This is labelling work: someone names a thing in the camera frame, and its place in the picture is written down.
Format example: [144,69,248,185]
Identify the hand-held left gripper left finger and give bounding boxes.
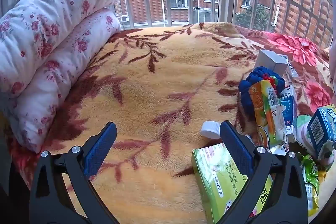
[29,122,118,224]

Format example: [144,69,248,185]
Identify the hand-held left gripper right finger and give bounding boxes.
[218,120,309,224]

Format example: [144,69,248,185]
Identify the green cardboard box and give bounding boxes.
[191,143,273,224]

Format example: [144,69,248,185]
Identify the red and green plastic toy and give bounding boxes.
[262,75,279,94]

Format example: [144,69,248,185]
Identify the white bottle cap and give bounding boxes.
[200,121,221,139]

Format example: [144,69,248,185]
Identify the orange juice carton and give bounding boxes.
[248,78,289,155]

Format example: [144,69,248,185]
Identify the blue and white carton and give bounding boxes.
[277,84,298,143]

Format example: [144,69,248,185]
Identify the dark blue cloth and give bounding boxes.
[238,66,286,115]

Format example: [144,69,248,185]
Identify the white and pink bottle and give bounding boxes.
[296,115,336,165]

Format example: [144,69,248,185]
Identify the green snack wrapper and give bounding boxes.
[297,152,320,218]

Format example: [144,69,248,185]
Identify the floral plush blanket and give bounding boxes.
[8,22,334,224]

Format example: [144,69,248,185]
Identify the blue and green box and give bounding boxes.
[307,104,336,160]

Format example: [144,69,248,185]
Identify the grey cardboard box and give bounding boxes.
[256,49,289,77]

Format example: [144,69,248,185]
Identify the crumpled silver wrapper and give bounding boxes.
[285,60,300,80]

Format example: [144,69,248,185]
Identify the green tree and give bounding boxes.
[235,4,271,30]

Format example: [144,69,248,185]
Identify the folded pink floral quilt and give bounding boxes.
[0,0,122,153]

